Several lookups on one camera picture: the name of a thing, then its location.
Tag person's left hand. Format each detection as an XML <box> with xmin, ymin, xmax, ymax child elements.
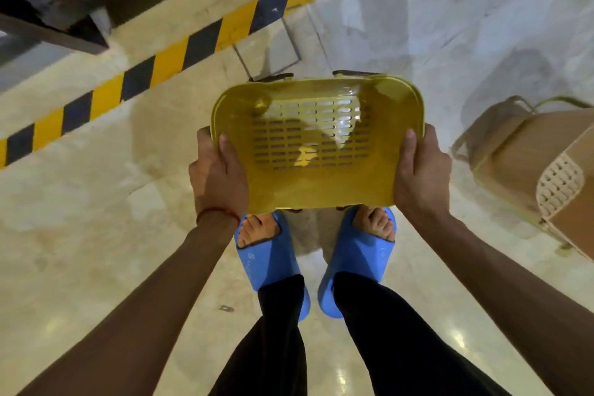
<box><xmin>189</xmin><ymin>126</ymin><xmax>250</xmax><ymax>225</ymax></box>

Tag person's right hand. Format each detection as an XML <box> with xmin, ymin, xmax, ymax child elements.
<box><xmin>393</xmin><ymin>124</ymin><xmax>454</xmax><ymax>221</ymax></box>

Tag tan plastic basket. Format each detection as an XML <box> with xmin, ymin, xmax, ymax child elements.
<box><xmin>450</xmin><ymin>93</ymin><xmax>594</xmax><ymax>263</ymax></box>

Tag yellow plastic basket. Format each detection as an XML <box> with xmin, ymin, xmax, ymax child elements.
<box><xmin>210</xmin><ymin>69</ymin><xmax>426</xmax><ymax>215</ymax></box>

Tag person's left forearm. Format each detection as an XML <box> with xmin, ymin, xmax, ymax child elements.
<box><xmin>16</xmin><ymin>214</ymin><xmax>240</xmax><ymax>396</ymax></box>

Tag person's right forearm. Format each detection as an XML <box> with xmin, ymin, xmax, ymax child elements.
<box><xmin>413</xmin><ymin>212</ymin><xmax>594</xmax><ymax>396</ymax></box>

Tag blue slipper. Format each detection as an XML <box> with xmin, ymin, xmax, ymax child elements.
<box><xmin>234</xmin><ymin>210</ymin><xmax>311</xmax><ymax>322</ymax></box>
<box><xmin>317</xmin><ymin>205</ymin><xmax>398</xmax><ymax>320</ymax></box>

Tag black trousers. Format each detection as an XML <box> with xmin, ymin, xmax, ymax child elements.
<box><xmin>209</xmin><ymin>272</ymin><xmax>511</xmax><ymax>396</ymax></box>

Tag red string bracelet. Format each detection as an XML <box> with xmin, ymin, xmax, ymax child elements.
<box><xmin>196</xmin><ymin>207</ymin><xmax>241</xmax><ymax>227</ymax></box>

